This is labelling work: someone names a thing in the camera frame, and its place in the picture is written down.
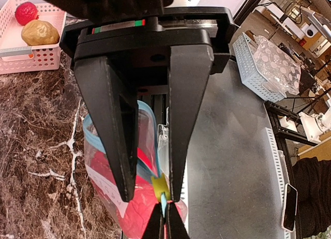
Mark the pink plastic basket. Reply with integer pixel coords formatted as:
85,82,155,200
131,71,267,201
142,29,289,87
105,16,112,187
0,0,67,76

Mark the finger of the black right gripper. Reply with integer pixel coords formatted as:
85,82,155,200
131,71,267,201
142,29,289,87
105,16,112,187
73,56,139,202
169,44,214,202

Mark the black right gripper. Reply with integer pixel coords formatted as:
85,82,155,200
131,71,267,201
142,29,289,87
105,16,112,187
59,7,236,92

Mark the brown toy kiwi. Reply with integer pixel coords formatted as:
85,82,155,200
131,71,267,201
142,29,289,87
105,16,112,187
21,20,60,46

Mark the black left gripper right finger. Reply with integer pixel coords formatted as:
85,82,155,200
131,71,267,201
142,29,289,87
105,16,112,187
165,202,190,239

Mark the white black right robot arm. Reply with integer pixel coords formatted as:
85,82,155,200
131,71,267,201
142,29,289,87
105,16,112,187
45,0,235,202

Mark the white smartphone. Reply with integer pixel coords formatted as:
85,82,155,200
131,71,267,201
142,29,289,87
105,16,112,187
281,183,298,232

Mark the clear dotted plastic bag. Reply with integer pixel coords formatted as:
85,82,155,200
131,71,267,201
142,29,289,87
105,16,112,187
253,35,301,95

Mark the blue perforated basket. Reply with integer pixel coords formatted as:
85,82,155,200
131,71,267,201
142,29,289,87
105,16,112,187
232,33,287,102

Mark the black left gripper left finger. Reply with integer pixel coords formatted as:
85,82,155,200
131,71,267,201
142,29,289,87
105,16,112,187
142,203,164,239

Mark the red toy apple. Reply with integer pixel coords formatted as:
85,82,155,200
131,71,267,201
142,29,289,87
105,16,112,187
86,151,158,238

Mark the large clear zip bag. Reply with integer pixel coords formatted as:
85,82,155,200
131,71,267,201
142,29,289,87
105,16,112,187
83,99,191,238

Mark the white slotted cable duct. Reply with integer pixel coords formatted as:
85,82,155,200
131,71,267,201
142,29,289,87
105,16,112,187
262,127,291,238

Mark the red toy strawberry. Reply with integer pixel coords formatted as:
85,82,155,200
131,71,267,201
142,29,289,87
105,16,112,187
14,2,39,26

